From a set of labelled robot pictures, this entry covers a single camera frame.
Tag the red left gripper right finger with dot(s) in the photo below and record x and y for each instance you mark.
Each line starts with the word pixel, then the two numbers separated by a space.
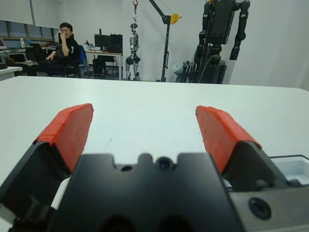
pixel 222 137

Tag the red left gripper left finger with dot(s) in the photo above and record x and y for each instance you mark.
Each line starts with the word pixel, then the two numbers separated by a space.
pixel 67 135

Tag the black office chair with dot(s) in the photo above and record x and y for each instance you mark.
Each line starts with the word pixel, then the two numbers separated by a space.
pixel 72 68

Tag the folded black stands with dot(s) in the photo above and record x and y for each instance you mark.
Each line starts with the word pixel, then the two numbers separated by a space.
pixel 189 72

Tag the black computer tower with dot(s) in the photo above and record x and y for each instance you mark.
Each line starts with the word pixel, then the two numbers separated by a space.
pixel 99 66

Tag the blue jacket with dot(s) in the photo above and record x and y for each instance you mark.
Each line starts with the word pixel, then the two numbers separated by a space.
pixel 82 58

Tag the grey plastic bag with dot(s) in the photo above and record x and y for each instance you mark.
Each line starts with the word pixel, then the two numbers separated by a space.
pixel 178 70

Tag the white side table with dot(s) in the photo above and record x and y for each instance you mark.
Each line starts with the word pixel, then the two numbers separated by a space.
pixel 9 73

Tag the seated person in black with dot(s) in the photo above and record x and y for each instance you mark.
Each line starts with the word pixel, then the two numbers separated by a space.
pixel 68 48

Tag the white desk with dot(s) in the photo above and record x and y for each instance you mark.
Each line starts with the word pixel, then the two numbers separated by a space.
pixel 103 53

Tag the flat black case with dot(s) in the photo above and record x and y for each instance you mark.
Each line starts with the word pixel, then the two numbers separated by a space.
pixel 3 66

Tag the black monitor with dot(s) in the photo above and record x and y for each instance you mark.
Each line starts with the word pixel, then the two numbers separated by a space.
pixel 102 41
pixel 117 42

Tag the black gantry crane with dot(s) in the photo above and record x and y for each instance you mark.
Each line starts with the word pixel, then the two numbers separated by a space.
pixel 166 48

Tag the open laptop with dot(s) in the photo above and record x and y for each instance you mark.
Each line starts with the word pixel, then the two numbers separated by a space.
pixel 2 43

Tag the large black robot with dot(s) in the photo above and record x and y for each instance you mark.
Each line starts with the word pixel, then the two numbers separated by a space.
pixel 219 24

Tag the silver humanoid robot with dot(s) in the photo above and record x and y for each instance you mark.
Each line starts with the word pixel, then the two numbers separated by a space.
pixel 134 41

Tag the white camera box base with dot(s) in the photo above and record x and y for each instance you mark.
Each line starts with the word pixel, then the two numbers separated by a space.
pixel 297 169

